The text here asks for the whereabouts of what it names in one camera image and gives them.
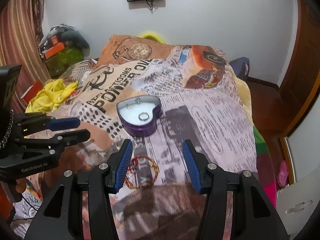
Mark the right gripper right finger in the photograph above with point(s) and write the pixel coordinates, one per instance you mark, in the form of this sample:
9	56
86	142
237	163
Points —
254	216

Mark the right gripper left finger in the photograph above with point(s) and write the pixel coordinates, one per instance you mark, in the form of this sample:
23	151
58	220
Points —
60	215

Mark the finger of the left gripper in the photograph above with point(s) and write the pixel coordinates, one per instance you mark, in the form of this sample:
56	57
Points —
69	138
54	124

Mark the yellow cloth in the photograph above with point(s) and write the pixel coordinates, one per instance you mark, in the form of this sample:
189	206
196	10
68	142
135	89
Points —
51	97

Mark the white suitcase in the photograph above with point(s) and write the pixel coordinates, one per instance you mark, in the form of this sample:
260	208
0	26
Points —
296	203

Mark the pink slipper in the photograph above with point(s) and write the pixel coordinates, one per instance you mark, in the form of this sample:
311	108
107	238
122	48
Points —
283	174

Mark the green patterned box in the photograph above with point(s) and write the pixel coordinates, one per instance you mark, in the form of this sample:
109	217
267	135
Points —
60	62

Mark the orange box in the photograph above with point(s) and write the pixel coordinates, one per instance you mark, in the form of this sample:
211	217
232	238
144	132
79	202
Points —
54	50

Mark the purple heart-shaped tin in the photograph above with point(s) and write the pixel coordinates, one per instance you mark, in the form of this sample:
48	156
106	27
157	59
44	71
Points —
141	120

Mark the newspaper print blanket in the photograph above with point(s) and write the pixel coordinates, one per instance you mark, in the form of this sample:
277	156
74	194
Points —
202	100

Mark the striped brown curtain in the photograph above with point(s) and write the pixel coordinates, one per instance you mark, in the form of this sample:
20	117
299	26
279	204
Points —
21	33

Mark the yellow-green cushion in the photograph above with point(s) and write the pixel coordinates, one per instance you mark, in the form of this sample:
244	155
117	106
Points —
152	36

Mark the brown wooden door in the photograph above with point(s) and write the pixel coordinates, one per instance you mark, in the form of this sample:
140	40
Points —
300	86

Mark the dark blue bag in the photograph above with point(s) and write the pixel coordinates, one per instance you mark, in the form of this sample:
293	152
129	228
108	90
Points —
240	67

